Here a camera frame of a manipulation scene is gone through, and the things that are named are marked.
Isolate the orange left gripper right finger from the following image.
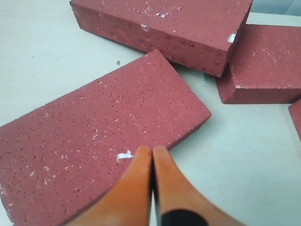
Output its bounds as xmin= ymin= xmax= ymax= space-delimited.
xmin=153 ymin=146 xmax=244 ymax=226

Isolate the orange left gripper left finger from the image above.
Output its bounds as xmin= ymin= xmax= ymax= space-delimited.
xmin=66 ymin=146 xmax=152 ymax=226

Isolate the brick with white chip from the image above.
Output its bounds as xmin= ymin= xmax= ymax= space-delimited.
xmin=0 ymin=50 xmax=211 ymax=226

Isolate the back left row brick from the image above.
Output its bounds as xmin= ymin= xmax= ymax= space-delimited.
xmin=216 ymin=24 xmax=301 ymax=104

